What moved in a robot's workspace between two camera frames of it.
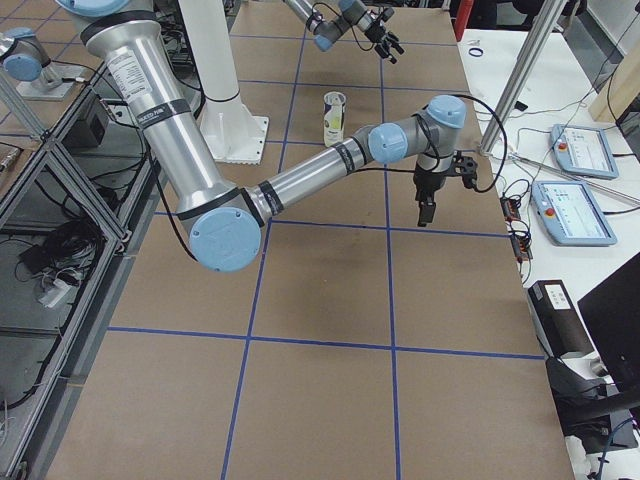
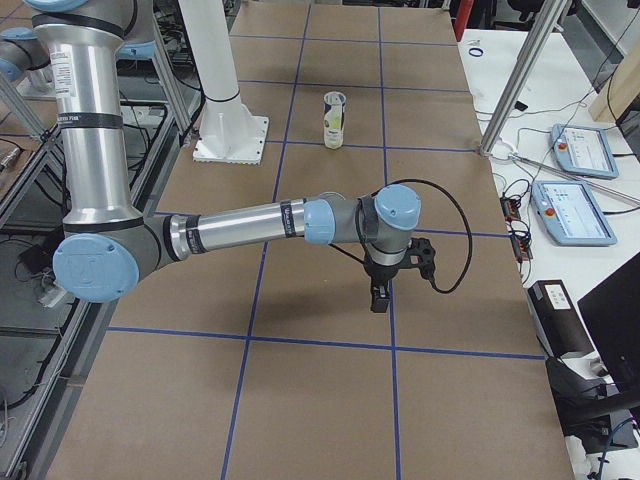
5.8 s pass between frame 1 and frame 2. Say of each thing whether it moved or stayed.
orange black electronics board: stayed
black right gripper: moved
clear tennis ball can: stayed
